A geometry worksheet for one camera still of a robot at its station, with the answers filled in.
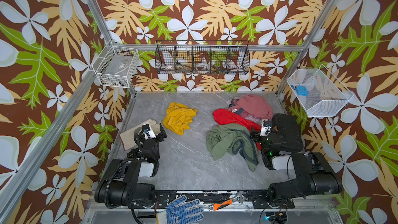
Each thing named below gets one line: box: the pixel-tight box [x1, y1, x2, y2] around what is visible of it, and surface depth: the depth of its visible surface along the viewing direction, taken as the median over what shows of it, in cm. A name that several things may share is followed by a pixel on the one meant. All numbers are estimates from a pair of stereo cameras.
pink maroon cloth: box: [225, 94, 274, 123], surface depth 106 cm
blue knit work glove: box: [164, 194, 205, 224], surface depth 72 cm
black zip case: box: [271, 113, 304, 153], surface depth 93 cm
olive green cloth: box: [206, 122, 259, 172], surface depth 92 cm
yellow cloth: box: [162, 101, 198, 136], surface depth 100 cm
